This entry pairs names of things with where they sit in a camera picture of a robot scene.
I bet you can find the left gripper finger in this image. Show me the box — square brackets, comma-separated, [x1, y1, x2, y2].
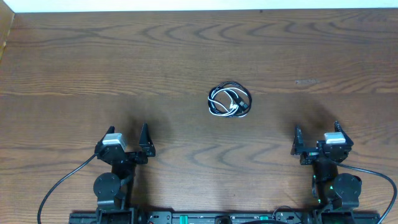
[98, 126, 115, 145]
[139, 123, 155, 157]

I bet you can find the white USB cable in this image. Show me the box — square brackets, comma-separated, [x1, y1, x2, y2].
[208, 86, 249, 118]

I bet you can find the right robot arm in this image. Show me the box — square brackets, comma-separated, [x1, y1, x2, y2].
[291, 121, 362, 211]

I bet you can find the black USB cable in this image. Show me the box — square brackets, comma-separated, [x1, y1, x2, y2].
[207, 81, 253, 118]

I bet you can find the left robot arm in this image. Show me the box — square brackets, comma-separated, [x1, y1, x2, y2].
[93, 123, 155, 212]

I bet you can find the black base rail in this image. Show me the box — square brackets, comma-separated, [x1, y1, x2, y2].
[68, 207, 380, 224]

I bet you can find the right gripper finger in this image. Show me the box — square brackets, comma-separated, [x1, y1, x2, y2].
[334, 121, 354, 146]
[290, 125, 303, 155]

